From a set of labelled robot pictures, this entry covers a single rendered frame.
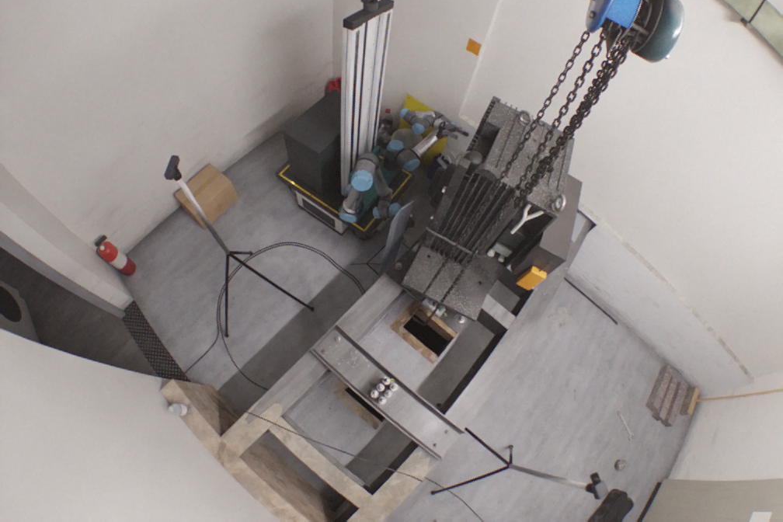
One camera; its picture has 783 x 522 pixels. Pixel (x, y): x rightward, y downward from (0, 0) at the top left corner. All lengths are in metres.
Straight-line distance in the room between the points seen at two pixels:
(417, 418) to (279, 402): 0.73
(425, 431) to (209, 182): 2.45
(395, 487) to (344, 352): 0.80
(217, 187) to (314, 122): 1.04
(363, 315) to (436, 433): 0.77
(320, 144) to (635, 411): 3.46
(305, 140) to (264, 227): 0.96
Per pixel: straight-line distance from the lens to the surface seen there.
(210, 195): 3.00
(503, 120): 1.57
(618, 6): 0.63
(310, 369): 1.94
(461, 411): 2.02
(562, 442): 3.11
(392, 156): 2.61
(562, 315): 3.15
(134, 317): 3.18
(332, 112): 2.54
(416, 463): 1.99
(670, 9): 0.67
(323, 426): 2.60
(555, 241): 1.46
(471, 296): 1.87
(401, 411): 1.94
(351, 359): 1.93
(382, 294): 2.02
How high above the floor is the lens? 2.58
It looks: 61 degrees down
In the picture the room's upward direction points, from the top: 14 degrees clockwise
